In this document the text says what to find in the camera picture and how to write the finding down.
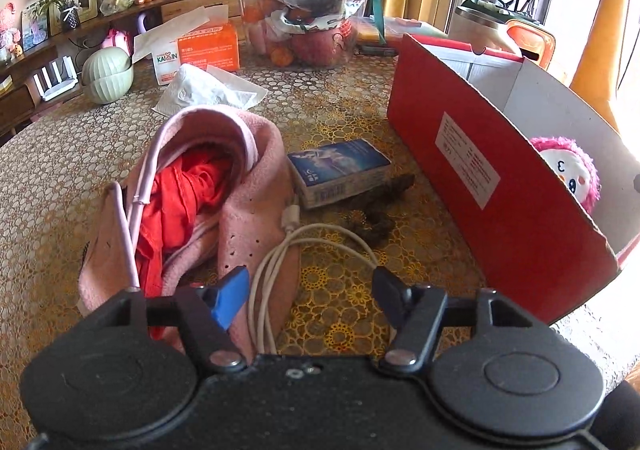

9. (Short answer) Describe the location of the green lidded bowl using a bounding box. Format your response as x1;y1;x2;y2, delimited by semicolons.
81;46;135;105

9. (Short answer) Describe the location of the bag of fruit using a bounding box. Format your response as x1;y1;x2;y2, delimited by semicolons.
235;0;386;68

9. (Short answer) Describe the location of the white router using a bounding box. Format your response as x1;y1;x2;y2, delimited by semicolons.
32;56;81;101

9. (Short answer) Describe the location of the black dotted glove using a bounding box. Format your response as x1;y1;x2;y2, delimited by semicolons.
345;174;417;243

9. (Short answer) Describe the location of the small blue printed box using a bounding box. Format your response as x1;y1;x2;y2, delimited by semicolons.
287;139;392;210

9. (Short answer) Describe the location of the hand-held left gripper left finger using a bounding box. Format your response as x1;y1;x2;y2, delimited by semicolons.
107;266;251;373

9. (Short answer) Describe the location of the white charging cable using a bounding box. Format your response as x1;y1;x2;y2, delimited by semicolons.
247;195;381;356

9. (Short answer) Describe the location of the pink fleece cloth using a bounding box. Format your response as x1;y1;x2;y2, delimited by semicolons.
77;105;301;366

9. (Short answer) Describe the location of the red cloth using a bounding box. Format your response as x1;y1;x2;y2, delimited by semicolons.
135;150;236;341

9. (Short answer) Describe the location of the orange storage box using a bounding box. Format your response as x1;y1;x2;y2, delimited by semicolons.
505;19;557;68

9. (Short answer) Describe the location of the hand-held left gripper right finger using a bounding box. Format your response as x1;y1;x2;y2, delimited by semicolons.
372;266;523;373

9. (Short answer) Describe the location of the wooden cabinet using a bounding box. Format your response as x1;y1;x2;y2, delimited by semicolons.
0;0;246;136

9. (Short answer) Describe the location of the red cardboard shoe box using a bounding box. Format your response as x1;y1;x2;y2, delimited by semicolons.
387;32;640;326

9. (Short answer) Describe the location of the stack of colourful books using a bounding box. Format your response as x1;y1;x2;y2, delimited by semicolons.
350;15;448;56

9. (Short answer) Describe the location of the blue photo frame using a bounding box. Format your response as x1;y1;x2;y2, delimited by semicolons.
21;2;51;51

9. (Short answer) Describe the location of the pink bear figurine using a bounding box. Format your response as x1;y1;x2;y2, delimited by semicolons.
0;2;23;56

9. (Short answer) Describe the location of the white mug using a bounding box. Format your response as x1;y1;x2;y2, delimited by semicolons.
447;0;511;51

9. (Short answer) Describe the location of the yellow giraffe statue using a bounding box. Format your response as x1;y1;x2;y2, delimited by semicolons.
570;0;640;131

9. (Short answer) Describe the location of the pink plush toy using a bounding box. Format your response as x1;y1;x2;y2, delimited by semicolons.
529;136;601;216

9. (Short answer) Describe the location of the orange tissue box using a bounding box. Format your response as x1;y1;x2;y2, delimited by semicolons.
132;5;241;86

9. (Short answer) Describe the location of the white tissue paper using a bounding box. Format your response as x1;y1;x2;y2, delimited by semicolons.
152;63;269;116

